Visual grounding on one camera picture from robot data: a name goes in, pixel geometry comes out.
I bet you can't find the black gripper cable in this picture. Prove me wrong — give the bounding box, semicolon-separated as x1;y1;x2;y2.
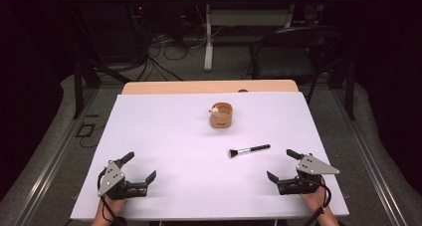
303;177;333;226
97;168;123;226

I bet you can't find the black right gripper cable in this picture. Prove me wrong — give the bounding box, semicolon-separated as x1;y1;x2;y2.
303;177;333;226

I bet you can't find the person's left hand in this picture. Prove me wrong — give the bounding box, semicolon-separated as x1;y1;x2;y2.
99;195;127;215

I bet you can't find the black-handled makeup brush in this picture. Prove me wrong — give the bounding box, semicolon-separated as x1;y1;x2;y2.
228;143;272;159

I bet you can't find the white-legged wooden desk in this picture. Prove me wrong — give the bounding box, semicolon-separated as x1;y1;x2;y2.
183;0;331;73

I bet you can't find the black metal stand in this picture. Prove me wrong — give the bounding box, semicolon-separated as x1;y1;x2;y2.
326;55;358;121
68;0;132;120

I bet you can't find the black floor socket frame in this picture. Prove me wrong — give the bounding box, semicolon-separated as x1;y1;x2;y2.
75;122;97;138

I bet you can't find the tangle of black floor cables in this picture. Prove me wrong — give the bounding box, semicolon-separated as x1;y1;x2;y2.
130;28;208;83

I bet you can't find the person's right hand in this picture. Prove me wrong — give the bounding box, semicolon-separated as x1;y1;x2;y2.
300;185;328;213

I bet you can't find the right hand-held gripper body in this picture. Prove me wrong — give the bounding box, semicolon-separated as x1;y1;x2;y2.
277;153;341;196

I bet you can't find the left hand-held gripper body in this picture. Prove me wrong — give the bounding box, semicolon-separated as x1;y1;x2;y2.
98;159;149;201

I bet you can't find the black folding chair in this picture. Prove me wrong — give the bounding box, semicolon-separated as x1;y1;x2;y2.
242;25;343;105

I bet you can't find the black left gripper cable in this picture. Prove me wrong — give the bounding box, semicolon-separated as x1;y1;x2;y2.
97;168;123;226

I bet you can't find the round wooden cup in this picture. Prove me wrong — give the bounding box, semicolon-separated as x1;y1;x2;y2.
209;102;234;129

